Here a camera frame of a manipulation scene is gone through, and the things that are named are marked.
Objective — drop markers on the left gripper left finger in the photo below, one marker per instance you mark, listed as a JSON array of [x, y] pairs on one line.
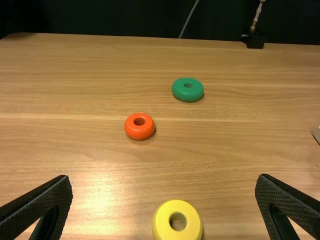
[[32, 207]]

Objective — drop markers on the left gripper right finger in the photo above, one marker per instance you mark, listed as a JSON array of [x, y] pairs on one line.
[[290, 202]]

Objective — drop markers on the wooden peg base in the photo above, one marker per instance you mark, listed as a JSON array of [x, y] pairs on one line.
[[317, 135]]

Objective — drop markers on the black clamp stand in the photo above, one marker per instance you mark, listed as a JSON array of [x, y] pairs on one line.
[[255, 41]]

